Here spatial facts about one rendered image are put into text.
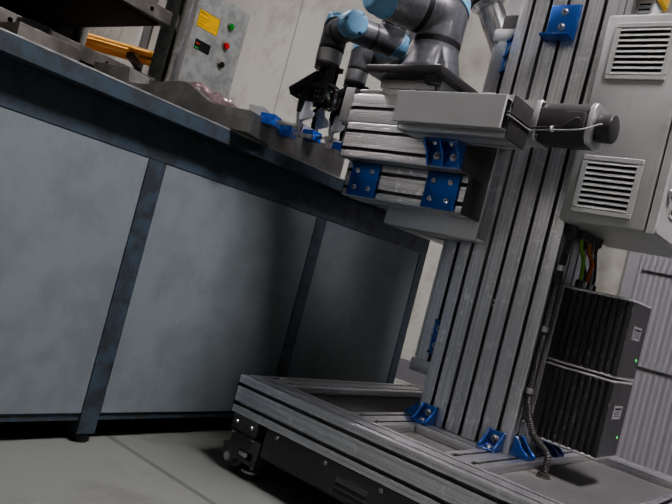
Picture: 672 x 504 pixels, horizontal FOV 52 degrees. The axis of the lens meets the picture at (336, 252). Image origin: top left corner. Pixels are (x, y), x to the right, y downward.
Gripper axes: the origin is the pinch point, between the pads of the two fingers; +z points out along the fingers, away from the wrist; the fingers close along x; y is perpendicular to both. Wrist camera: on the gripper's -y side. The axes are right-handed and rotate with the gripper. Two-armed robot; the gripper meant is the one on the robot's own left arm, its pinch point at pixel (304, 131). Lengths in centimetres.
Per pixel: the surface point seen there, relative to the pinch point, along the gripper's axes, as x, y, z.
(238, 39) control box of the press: 40, -85, -45
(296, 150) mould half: -3.4, 2.0, 6.7
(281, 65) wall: 219, -239, -102
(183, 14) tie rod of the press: 2, -73, -38
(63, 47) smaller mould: -71, -11, 5
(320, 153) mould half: 7.1, 2.1, 4.5
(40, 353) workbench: -66, 4, 70
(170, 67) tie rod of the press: 2, -73, -19
